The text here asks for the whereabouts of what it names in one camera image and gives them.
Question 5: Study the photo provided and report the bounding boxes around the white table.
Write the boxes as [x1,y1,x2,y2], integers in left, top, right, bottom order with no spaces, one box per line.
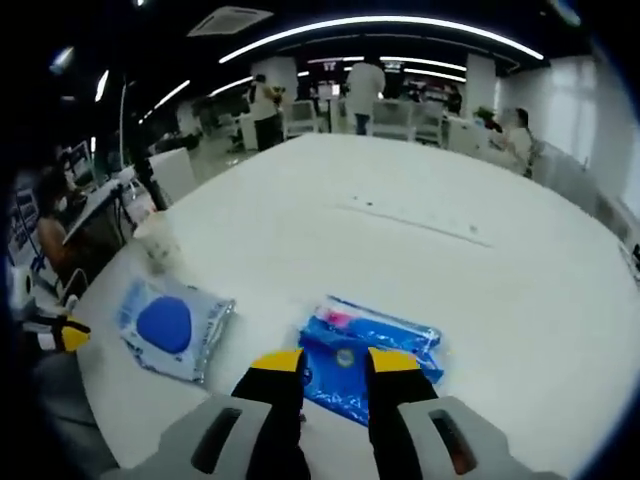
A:
[73,132,640,480]

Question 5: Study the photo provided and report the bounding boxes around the packet with blue round pad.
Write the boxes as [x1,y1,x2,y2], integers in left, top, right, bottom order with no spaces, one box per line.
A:
[116,276,237,385]

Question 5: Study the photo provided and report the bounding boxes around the ceiling air conditioner vent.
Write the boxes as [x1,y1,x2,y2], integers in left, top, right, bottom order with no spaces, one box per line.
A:
[186,4,275,39]

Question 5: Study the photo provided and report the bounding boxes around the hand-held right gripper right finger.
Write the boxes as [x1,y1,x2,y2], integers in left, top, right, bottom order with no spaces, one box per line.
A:
[366,347,549,480]

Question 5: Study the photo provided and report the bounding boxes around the tilted white stand desk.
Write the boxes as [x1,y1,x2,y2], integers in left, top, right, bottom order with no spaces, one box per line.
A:
[61,178,127,247]

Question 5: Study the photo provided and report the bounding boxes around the curved ceiling light strip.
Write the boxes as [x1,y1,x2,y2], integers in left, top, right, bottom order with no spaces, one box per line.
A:
[218,14,545,65]

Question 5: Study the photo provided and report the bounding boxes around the white chair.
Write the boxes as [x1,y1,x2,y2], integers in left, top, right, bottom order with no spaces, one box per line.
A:
[283,98,322,140]
[371,98,417,143]

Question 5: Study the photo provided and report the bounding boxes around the blue toothbrush packet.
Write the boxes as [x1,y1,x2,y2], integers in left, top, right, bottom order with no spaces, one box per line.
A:
[298,293,445,428]

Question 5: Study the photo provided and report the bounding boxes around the wall poster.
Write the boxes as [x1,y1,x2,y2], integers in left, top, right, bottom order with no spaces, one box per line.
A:
[8,187,47,282]

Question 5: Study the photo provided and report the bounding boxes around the white paper cup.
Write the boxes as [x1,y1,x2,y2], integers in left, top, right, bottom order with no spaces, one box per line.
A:
[133,213,185,274]

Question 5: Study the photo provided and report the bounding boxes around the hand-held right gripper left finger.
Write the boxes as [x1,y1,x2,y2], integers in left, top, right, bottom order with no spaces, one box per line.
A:
[113,348,312,480]

